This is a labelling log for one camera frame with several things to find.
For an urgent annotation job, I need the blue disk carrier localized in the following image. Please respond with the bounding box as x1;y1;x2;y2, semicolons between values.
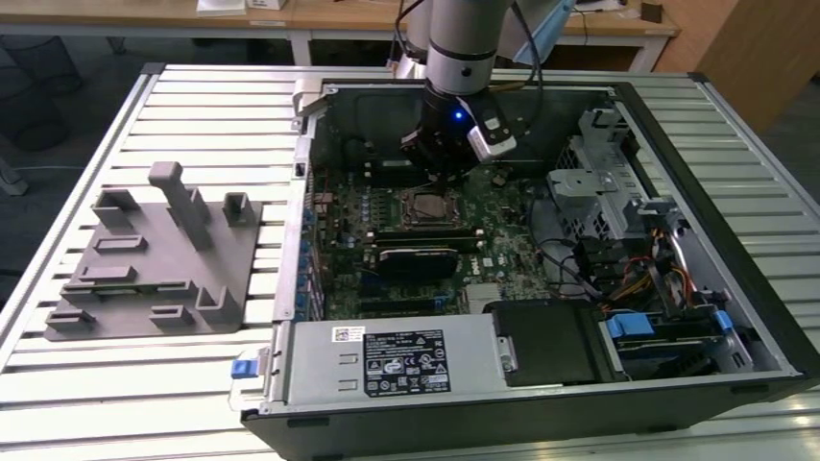
605;312;656;344

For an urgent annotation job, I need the small graphics card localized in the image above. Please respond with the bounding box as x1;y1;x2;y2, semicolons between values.
376;245;460;280

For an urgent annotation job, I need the metal drive cage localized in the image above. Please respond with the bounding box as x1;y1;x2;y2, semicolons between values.
544;108;652;241

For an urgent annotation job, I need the coloured wire bundle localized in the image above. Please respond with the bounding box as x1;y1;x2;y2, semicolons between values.
611;228;700;318

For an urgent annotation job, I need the black camera cable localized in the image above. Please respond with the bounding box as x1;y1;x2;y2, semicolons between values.
505;0;545;138

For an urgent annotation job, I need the silver chipset heatsink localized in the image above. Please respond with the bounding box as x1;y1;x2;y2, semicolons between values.
464;282;503;303

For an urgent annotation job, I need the grey case release handle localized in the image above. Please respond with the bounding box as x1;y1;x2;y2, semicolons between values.
291;78;329;132

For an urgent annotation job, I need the grey parts rack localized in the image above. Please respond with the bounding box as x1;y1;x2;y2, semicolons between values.
43;161;265;343

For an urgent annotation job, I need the silver CPU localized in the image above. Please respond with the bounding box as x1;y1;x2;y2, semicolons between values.
411;192;455;218

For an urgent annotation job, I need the grey chair leg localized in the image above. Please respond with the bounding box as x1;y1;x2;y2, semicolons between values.
0;156;31;197

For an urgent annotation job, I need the CPU socket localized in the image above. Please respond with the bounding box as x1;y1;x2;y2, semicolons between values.
395;185;468;231

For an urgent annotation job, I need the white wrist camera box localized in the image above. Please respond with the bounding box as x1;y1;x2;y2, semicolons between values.
465;110;519;163

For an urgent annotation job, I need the grey power supply unit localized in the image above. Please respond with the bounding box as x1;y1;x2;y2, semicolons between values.
281;319;512;405

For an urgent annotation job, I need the black wire loop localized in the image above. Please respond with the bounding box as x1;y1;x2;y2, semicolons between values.
535;234;607;302

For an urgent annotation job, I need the wooden cabinet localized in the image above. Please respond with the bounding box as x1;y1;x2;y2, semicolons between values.
652;0;820;138

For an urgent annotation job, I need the black waste bin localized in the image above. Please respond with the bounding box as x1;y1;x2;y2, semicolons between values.
0;36;84;151

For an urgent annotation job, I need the green motherboard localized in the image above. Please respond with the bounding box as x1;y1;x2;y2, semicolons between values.
305;165;565;322

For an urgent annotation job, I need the metal disk bay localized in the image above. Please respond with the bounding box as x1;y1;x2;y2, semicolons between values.
596;307;756;382

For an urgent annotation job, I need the black open PC case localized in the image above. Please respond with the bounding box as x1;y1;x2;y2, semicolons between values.
228;76;819;461

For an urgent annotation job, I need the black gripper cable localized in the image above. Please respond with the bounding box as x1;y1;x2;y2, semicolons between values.
387;0;428;68

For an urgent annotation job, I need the black RAM slot bank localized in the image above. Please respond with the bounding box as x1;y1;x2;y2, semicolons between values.
373;227;480;252
361;158;415;188

